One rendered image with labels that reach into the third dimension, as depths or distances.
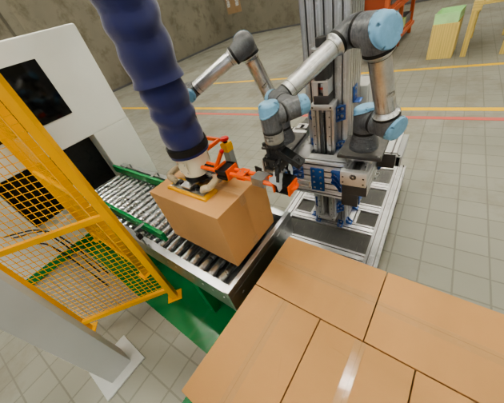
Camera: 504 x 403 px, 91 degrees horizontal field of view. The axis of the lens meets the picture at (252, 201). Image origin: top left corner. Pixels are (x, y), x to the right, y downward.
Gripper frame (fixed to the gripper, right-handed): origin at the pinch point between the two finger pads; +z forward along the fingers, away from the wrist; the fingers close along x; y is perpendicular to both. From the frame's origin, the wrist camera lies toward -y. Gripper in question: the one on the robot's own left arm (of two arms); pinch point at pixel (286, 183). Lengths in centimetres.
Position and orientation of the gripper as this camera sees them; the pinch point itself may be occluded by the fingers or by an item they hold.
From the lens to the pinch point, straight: 108.1
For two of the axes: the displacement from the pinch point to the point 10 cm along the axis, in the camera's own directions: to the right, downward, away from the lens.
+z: 2.3, 7.4, 6.3
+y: -7.9, -2.4, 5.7
